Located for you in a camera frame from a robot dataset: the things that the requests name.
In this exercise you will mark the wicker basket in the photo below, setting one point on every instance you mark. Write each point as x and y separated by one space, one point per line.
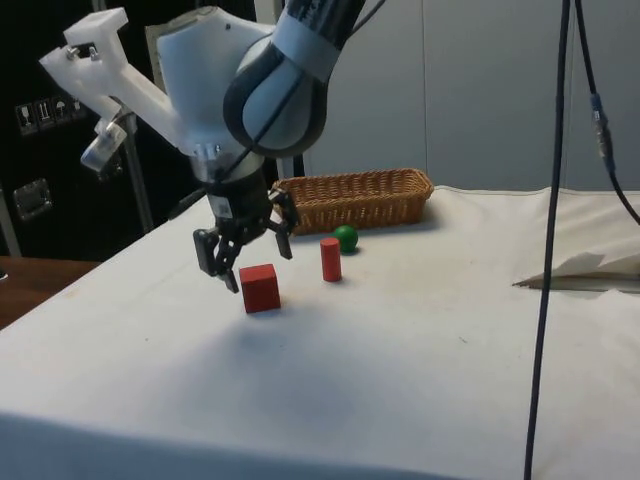
360 200

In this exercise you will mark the pale lockers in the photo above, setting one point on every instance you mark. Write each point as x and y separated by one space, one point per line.
475 90

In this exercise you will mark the red cylinder block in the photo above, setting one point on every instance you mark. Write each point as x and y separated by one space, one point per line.
331 260

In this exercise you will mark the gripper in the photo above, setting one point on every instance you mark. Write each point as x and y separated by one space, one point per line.
240 200

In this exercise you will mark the green ball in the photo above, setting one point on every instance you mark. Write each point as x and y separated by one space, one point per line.
347 239

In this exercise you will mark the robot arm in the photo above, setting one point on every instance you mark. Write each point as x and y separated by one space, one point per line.
200 85

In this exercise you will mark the black cabinet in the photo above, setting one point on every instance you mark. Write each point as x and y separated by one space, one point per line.
30 165

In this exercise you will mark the red cube block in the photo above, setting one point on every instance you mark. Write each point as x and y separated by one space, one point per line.
260 290

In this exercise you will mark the silver metal pole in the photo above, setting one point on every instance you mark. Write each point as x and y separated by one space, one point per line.
141 190

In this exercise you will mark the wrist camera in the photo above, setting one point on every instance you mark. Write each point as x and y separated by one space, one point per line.
107 75

